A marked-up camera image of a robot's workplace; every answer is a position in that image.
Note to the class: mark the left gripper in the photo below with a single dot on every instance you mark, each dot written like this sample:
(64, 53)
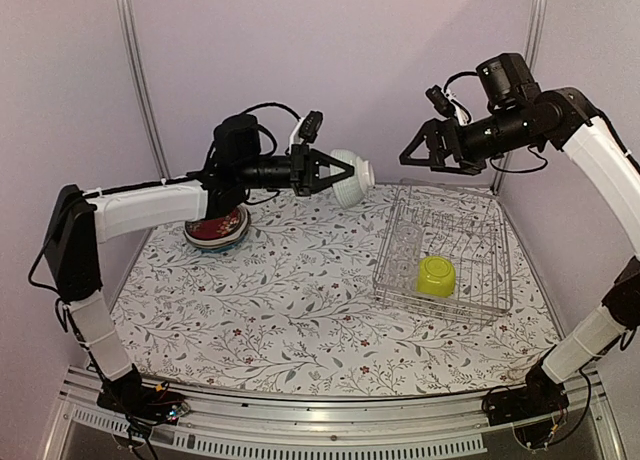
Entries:
(301, 155)

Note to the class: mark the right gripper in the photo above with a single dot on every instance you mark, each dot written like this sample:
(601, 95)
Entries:
(447, 128)

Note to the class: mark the white small bowl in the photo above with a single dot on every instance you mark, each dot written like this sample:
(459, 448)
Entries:
(351, 191)

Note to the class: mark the white cream plate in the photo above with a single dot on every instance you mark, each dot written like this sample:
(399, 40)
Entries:
(237, 236)

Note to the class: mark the blue polka dot plate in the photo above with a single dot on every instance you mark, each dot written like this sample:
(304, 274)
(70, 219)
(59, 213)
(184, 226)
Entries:
(222, 249)

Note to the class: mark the pale green flower plate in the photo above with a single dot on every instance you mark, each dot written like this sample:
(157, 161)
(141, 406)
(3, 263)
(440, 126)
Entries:
(200, 245)

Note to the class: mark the dark red patterned plate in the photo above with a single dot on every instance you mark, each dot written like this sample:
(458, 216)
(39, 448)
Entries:
(217, 228)

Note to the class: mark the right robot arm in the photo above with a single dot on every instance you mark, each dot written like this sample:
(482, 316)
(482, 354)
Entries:
(567, 120)

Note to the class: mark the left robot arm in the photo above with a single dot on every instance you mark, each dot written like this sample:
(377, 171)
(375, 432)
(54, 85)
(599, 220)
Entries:
(84, 220)

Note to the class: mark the clear glass cup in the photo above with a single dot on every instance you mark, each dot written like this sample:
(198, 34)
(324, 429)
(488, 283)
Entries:
(407, 239)
(401, 274)

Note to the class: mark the lime green bowl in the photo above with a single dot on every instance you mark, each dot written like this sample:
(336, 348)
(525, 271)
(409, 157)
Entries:
(437, 276)

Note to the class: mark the floral tablecloth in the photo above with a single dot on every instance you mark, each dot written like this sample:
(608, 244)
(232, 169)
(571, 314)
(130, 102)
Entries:
(292, 309)

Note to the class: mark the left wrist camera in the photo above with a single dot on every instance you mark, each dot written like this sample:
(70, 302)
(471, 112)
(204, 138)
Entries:
(236, 140)

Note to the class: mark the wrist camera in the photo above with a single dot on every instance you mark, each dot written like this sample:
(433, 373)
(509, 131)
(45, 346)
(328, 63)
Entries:
(236, 140)
(507, 80)

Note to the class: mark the wire dish rack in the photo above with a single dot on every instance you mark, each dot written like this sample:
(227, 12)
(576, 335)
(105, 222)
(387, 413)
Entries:
(445, 254)

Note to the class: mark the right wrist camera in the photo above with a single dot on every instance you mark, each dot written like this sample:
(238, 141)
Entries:
(507, 80)

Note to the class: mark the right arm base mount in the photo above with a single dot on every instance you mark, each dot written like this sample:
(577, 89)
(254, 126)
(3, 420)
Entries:
(539, 396)

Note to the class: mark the front aluminium rail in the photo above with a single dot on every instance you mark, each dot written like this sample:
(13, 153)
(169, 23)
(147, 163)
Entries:
(235, 424)

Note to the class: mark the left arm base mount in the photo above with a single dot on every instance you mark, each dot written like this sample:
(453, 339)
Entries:
(129, 396)

